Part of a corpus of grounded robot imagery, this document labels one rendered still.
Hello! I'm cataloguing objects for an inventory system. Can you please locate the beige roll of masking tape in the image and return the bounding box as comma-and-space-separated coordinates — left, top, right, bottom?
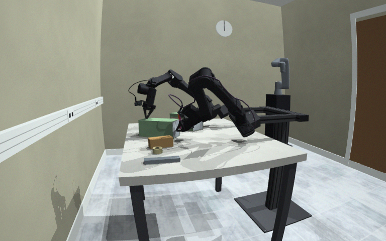
152, 147, 163, 154

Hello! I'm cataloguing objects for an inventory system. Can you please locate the brown rectangular block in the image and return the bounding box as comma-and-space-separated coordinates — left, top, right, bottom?
148, 136, 173, 149

